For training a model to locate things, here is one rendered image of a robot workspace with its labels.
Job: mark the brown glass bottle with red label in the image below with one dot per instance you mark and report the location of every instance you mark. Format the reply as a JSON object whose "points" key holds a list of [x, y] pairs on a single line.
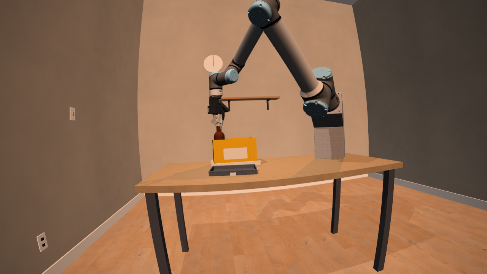
{"points": [[219, 135]]}

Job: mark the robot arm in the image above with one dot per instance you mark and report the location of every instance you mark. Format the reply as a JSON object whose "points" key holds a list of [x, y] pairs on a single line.
{"points": [[317, 85]]}

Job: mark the yellow bottle crate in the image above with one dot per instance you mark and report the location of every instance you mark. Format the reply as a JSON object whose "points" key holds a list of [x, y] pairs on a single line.
{"points": [[234, 150]]}

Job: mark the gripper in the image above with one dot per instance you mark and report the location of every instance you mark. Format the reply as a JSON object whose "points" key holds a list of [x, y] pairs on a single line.
{"points": [[214, 109]]}

